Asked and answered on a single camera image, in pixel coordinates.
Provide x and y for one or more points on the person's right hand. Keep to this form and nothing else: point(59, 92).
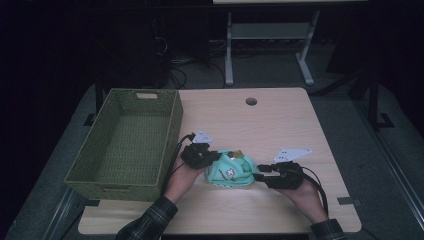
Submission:
point(306, 203)

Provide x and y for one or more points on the teal baby garment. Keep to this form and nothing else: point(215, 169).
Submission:
point(230, 173)

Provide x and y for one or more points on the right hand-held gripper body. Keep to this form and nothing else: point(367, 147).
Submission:
point(288, 175)

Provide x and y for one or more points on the green woven basket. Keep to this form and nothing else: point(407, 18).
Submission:
point(130, 146)

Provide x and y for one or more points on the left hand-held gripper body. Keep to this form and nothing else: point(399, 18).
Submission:
point(196, 155)

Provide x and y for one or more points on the black metal stand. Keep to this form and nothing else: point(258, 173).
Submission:
point(374, 100)
point(99, 96)

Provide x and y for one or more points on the grey tape strip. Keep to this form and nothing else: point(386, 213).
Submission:
point(348, 200)

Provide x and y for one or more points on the person's left hand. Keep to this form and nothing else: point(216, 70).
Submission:
point(181, 183)

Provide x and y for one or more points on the grey metal table frame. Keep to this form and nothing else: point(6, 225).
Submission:
point(270, 30)

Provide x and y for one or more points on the metal floor rail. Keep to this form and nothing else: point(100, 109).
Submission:
point(61, 213)
point(396, 166)

